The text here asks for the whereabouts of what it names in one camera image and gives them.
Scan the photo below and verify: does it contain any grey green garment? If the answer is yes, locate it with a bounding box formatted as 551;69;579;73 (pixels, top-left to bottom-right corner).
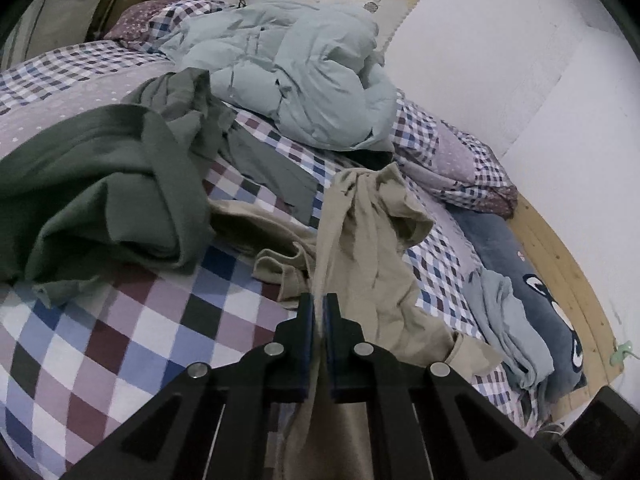
120;67;321;223

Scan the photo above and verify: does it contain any blue cartoon plush pillow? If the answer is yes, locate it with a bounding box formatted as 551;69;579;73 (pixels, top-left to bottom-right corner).
445;202;588;391

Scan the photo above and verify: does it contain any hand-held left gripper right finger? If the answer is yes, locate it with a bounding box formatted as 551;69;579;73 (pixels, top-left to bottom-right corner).
324;292;576;480

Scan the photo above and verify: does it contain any wooden nightstand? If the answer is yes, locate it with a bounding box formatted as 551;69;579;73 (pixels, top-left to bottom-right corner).
92;0;166;41

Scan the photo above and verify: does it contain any light blue puffer jacket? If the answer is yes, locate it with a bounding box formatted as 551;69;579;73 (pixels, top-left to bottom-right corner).
160;1;401;153

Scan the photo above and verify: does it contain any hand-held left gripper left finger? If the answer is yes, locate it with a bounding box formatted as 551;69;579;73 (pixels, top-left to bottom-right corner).
60;292;317;480

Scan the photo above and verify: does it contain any wooden bed headboard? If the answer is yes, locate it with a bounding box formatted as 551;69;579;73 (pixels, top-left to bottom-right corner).
505;190;626;411

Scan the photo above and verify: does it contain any checkered bed sheet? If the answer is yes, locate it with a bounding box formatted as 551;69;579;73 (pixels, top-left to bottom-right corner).
0;40;551;480

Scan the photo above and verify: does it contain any light blue garment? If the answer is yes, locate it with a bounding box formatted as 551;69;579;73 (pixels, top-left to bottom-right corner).
462;267;556;393

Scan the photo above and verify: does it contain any dark green sweatshirt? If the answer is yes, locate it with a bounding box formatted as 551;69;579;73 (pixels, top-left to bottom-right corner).
0;104;217;308

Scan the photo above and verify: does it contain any beige garment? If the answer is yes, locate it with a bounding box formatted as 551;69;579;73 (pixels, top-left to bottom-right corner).
207;162;503;480

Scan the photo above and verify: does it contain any checkered patchwork quilt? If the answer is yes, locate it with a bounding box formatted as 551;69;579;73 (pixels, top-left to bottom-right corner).
102;0;518;221

